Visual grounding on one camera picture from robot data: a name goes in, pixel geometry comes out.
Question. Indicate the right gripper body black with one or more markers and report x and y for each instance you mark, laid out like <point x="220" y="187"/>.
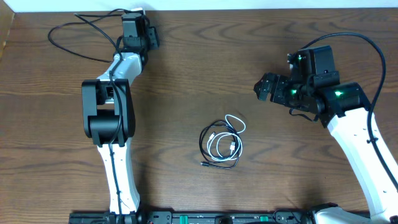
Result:
<point x="295" y="92"/>

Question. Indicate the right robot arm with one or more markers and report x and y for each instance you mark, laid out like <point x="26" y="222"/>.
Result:
<point x="314" y="86"/>

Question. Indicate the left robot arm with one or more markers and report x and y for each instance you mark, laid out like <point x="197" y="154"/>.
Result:
<point x="108" y="112"/>

